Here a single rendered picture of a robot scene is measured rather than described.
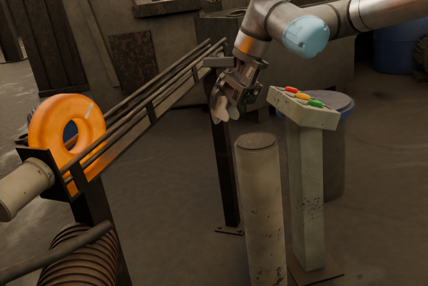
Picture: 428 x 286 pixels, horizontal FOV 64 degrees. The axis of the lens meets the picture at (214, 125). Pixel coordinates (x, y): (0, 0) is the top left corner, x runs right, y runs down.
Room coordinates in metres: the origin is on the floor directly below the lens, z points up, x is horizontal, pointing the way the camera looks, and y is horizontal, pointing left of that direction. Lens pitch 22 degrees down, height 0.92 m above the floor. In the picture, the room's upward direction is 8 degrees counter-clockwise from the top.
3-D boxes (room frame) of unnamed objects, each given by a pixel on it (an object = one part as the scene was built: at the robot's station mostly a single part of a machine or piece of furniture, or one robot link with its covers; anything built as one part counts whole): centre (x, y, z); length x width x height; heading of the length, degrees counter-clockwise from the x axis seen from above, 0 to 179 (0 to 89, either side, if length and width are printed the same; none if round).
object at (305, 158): (0.92, -0.26, 0.31); 0.24 x 0.16 x 0.62; 9
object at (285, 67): (2.75, -0.52, 0.39); 1.03 x 0.83 x 0.77; 114
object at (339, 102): (1.36, -0.43, 0.22); 0.32 x 0.32 x 0.43
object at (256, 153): (0.85, -0.11, 0.26); 0.12 x 0.12 x 0.52
